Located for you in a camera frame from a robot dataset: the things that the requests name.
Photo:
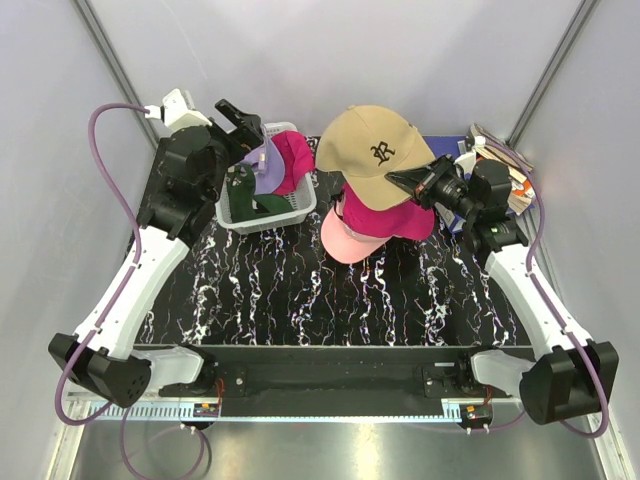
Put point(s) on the white plastic basket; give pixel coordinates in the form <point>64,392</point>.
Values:
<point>303,199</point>

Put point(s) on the tan paperback book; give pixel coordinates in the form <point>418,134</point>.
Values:
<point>490,147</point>

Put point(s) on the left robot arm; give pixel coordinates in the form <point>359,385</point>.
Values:
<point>99,356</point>

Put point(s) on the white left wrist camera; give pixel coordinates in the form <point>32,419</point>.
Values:
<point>177,111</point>

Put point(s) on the magenta baseball cap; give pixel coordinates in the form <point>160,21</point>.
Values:
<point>406,220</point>

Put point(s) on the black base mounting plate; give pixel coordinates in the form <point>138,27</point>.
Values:
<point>279,383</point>

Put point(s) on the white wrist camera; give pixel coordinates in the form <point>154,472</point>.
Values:
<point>177,111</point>
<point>465,164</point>

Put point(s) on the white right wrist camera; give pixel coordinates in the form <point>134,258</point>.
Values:
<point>465,164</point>

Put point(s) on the lavender baseball cap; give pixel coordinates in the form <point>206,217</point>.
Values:
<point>267,165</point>

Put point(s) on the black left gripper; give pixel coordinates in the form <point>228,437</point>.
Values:
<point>247,136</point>

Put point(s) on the light pink baseball cap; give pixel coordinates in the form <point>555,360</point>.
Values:
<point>357,237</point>

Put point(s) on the beige baseball cap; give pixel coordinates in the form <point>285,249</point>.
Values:
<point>364,144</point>

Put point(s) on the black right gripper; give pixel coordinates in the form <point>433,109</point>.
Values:
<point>422,181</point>

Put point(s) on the orange paperback book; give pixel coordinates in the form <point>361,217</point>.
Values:
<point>522,193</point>

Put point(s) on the blue ring binder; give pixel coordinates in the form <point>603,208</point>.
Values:
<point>455,146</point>

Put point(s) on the dark green cap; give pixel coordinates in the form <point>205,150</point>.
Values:
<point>245,204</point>

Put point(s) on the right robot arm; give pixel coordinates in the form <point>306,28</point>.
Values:
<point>571,375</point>

